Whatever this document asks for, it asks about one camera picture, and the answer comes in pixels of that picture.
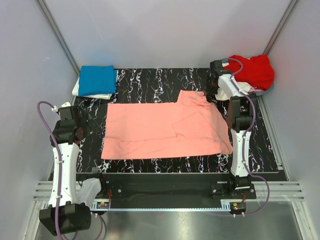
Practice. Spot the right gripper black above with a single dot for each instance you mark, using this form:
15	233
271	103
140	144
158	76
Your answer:
209	91

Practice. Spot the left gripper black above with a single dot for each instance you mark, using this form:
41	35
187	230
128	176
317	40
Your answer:
88	125

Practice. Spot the salmon pink t shirt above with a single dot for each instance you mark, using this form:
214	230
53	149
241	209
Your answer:
191	126

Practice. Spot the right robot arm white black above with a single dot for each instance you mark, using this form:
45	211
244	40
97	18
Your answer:
240	118

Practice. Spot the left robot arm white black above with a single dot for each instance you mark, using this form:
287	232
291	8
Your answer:
69	209

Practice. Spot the white crumpled t shirt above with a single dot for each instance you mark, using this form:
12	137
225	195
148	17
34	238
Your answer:
227	89

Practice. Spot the folded white t shirt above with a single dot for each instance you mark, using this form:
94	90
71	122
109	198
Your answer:
75	92

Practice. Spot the red t shirt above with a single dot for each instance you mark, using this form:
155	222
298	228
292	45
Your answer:
256	71

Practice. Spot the folded blue t shirt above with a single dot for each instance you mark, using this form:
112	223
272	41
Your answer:
97	80

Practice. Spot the grey blue laundry basket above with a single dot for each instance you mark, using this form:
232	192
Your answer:
260	92

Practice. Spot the black marble pattern mat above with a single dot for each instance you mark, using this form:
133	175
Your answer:
145	85

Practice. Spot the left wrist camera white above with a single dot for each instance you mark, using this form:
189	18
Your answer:
56	109

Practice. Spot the black mounting base plate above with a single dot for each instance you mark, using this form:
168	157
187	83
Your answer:
173	190

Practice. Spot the aluminium rail frame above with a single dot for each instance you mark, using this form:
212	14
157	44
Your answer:
276	192

